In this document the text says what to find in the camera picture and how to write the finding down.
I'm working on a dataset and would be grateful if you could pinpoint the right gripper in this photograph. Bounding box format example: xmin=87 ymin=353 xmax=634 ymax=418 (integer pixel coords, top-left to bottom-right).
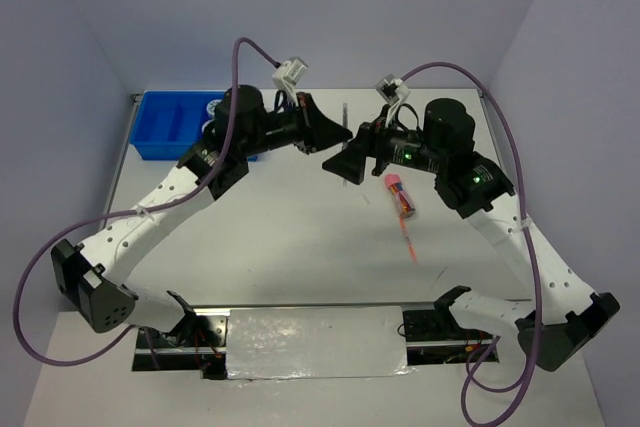
xmin=322 ymin=102 xmax=446 ymax=182

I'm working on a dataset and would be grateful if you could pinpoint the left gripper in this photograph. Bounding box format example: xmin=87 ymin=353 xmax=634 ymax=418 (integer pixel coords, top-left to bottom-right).
xmin=238 ymin=90 xmax=349 ymax=157

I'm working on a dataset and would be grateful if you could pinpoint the blue ink pen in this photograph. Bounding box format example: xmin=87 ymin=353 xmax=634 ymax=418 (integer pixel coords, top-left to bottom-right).
xmin=342 ymin=102 xmax=348 ymax=128

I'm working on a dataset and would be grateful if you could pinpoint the blue white round tub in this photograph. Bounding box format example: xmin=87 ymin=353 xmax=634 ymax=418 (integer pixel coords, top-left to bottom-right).
xmin=206 ymin=99 xmax=221 ymax=118

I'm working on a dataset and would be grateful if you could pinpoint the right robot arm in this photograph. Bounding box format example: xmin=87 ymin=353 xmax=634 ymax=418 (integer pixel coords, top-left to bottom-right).
xmin=322 ymin=98 xmax=620 ymax=372

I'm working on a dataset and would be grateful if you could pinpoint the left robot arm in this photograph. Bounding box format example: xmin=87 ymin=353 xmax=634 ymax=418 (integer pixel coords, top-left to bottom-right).
xmin=51 ymin=85 xmax=352 ymax=346

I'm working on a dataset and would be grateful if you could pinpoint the pink cap clear tube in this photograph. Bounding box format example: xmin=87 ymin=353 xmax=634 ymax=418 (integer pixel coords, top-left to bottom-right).
xmin=384 ymin=174 xmax=416 ymax=219

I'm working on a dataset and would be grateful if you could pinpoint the orange pen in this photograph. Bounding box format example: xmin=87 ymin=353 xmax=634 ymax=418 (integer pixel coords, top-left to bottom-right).
xmin=399 ymin=217 xmax=419 ymax=265

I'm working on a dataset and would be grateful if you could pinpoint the blue compartment bin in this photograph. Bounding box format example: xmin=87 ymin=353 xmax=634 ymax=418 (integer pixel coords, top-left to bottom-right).
xmin=129 ymin=91 xmax=261 ymax=162

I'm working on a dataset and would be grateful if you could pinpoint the silver foil panel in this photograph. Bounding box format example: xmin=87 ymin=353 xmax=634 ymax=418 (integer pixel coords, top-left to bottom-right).
xmin=226 ymin=306 xmax=409 ymax=380

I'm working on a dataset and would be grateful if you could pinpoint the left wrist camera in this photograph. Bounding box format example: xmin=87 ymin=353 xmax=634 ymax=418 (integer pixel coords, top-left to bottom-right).
xmin=272 ymin=57 xmax=308 ymax=92

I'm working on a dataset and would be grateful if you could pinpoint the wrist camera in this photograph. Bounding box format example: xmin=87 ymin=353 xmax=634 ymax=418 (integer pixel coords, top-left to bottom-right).
xmin=375 ymin=74 xmax=410 ymax=126
xmin=272 ymin=57 xmax=308 ymax=92

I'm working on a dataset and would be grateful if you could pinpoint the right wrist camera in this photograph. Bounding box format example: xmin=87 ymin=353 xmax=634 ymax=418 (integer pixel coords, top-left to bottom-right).
xmin=375 ymin=74 xmax=410 ymax=126

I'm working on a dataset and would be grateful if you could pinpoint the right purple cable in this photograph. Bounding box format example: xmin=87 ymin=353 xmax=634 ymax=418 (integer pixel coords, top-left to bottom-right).
xmin=399 ymin=62 xmax=546 ymax=426

